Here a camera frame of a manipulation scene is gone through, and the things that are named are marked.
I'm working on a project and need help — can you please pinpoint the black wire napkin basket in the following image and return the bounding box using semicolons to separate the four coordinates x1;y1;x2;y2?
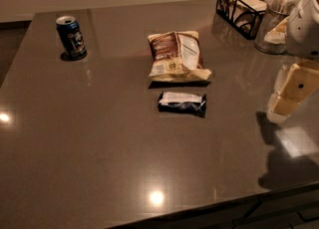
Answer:
216;0;266;40

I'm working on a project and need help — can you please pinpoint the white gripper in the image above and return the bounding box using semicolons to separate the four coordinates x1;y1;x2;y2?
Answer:
266;60;319;123

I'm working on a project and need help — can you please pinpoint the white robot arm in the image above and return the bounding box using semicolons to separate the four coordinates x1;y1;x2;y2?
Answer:
264;0;319;123

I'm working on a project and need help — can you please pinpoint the dark blue snack bar wrapper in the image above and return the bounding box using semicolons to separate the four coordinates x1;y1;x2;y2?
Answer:
158;92;206;115

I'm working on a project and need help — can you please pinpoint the blue pepsi can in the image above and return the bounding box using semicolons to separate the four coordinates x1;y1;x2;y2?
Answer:
56;16;87;60

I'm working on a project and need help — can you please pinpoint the brown chip bag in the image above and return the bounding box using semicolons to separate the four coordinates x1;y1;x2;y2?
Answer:
148;31;211;83

